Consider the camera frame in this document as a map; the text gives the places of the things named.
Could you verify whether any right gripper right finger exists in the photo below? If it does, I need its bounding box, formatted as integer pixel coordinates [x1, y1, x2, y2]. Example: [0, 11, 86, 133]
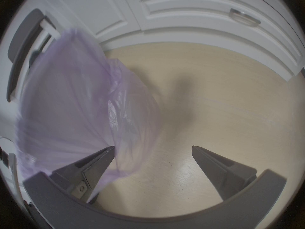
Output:
[192, 146, 258, 202]

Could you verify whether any white wardrobe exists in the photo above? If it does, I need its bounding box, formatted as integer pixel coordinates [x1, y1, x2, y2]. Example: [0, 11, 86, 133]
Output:
[36, 0, 305, 82]

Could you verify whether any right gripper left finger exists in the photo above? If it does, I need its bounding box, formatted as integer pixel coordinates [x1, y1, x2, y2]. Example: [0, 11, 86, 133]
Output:
[51, 146, 116, 201]

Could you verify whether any purple plastic bag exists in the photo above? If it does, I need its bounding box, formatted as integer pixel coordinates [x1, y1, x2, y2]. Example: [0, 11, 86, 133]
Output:
[15, 28, 163, 203]

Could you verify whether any white chair dark grey seat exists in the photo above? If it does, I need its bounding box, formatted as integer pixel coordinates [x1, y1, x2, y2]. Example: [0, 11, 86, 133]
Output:
[7, 8, 61, 103]

